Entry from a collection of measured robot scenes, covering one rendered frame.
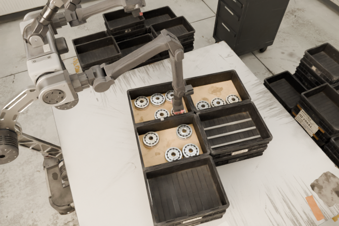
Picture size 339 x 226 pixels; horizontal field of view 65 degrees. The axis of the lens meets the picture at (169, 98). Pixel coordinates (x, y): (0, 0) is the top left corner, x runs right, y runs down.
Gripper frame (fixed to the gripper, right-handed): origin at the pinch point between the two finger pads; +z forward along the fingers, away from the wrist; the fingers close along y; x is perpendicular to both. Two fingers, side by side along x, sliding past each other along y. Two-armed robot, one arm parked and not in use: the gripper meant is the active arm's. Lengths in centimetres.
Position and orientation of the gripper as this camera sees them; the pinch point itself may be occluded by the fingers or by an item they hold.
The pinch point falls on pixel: (177, 111)
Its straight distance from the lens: 179.6
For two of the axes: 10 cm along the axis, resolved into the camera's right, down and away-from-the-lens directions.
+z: 0.1, 6.2, 7.8
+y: -1.6, -7.7, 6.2
